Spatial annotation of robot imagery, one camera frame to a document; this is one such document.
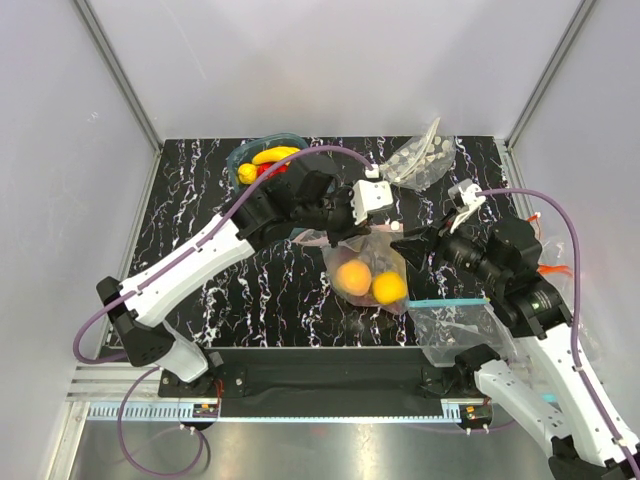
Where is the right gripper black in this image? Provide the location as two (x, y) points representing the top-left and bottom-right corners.
(389, 204), (507, 287)

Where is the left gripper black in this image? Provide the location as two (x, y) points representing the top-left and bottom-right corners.
(295, 182), (374, 249)

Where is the yellow lemon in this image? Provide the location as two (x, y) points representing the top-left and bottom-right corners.
(371, 271), (408, 305)

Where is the pink zip top bag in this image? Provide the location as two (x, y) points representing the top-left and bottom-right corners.
(294, 221), (409, 315)

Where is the orange peach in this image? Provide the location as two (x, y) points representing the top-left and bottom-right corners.
(335, 259), (372, 297)

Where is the teal plastic fruit tray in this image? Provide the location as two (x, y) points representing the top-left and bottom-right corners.
(227, 133), (309, 202)

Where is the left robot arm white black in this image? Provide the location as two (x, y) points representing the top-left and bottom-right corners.
(96, 165), (392, 396)

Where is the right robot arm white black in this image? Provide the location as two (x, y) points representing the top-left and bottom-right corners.
(391, 218), (639, 479)

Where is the blue zip top bag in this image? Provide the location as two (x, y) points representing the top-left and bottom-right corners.
(408, 298), (510, 367)

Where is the clear bag with white pieces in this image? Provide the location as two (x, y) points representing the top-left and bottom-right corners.
(379, 117), (456, 192)

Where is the orange zip top bag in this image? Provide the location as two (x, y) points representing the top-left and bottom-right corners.
(523, 212), (575, 313)

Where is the teal zip bag at edge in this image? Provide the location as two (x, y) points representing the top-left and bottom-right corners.
(541, 393), (557, 403)

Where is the red pepper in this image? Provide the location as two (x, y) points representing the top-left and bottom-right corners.
(257, 163), (289, 178)

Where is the yellow banana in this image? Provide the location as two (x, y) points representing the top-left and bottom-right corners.
(251, 146), (300, 166)

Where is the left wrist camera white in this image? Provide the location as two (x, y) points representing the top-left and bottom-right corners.
(351, 180), (394, 225)

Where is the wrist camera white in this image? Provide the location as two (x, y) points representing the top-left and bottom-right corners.
(351, 180), (394, 225)
(447, 179), (486, 233)

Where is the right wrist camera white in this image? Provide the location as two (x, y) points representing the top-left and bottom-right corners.
(447, 179), (486, 233)

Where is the white cable duct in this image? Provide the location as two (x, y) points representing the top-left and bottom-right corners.
(87, 400), (466, 424)

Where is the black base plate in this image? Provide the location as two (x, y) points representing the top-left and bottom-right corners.
(158, 347), (487, 410)

